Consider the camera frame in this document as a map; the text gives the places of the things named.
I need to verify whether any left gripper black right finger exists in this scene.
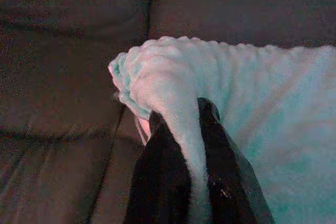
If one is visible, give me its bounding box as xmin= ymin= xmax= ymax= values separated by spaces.
xmin=196 ymin=97 xmax=276 ymax=224

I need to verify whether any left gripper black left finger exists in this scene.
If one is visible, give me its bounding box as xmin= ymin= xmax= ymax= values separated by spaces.
xmin=125 ymin=111 xmax=194 ymax=224

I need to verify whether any teal dotted plush pillow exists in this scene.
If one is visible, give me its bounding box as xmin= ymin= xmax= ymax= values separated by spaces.
xmin=108 ymin=36 xmax=336 ymax=224

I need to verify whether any dark green leather sofa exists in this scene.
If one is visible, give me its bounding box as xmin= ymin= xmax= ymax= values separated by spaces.
xmin=0 ymin=0 xmax=336 ymax=224

